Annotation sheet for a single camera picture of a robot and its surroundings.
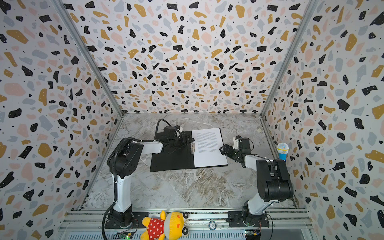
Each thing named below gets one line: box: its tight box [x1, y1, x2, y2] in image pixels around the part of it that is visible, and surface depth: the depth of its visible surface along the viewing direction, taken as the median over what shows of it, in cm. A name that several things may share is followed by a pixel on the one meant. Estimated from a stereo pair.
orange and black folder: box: [150, 128, 228, 172], surface depth 100 cm
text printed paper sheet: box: [191, 128, 228, 168], surface depth 105 cm
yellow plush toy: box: [140, 210, 190, 240], surface depth 68 cm
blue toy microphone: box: [277, 142, 290, 162], surface depth 72 cm
